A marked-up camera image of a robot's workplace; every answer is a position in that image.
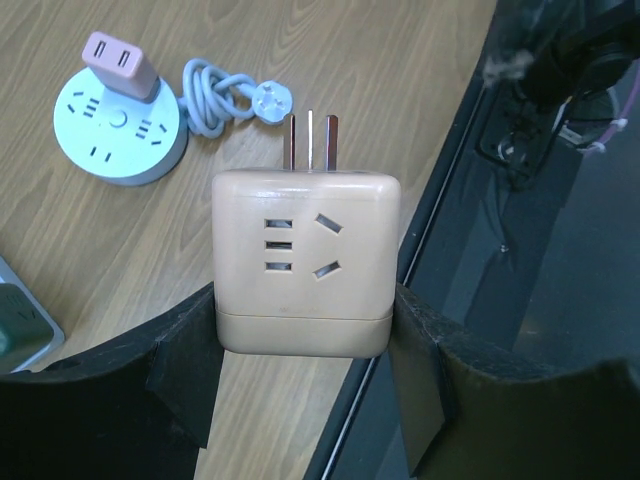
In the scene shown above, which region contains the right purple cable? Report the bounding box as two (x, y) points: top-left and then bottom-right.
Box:
(589, 74), (640, 154)

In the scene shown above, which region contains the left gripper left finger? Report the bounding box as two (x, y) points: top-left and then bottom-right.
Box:
(1, 287), (224, 479)

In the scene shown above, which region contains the grey coiled cable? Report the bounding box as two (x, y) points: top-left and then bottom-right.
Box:
(177, 57), (295, 140)

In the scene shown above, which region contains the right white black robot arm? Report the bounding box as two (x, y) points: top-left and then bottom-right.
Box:
(480, 1), (639, 191)

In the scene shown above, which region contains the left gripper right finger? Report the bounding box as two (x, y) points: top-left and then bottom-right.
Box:
(392, 286), (639, 479)

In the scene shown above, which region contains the round light blue socket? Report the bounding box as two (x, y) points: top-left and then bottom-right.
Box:
(53, 68), (188, 186)

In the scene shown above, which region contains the small pink plug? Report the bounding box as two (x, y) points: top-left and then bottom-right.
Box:
(82, 31), (160, 103)

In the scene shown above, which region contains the light blue power strip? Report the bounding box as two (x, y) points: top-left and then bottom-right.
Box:
(1, 259), (65, 374)

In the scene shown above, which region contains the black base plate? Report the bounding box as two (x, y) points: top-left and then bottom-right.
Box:
(304, 0), (640, 480)

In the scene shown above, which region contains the dark green cube adapter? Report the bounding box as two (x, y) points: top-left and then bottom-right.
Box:
(1, 283), (54, 374)

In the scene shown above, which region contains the orange cube socket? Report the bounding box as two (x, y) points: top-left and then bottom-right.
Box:
(211, 116), (401, 359)

